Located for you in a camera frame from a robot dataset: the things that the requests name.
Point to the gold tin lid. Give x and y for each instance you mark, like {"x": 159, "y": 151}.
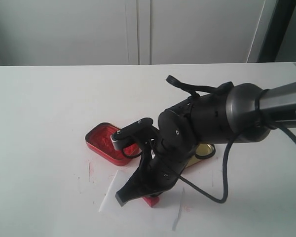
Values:
{"x": 202, "y": 153}

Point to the dark post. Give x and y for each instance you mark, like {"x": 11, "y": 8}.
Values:
{"x": 279, "y": 44}

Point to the white paper card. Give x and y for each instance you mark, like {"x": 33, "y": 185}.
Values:
{"x": 164, "y": 215}

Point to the red stamp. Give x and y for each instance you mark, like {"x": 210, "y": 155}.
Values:
{"x": 151, "y": 201}

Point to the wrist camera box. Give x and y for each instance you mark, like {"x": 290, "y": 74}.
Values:
{"x": 138, "y": 131}

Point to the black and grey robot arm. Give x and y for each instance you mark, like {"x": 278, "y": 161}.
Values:
{"x": 226, "y": 114}

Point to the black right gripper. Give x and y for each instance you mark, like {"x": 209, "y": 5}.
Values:
{"x": 158, "y": 172}

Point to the red ink pad tin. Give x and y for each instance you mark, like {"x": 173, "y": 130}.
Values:
{"x": 99, "y": 140}

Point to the white cabinet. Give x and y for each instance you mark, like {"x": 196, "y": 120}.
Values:
{"x": 132, "y": 32}

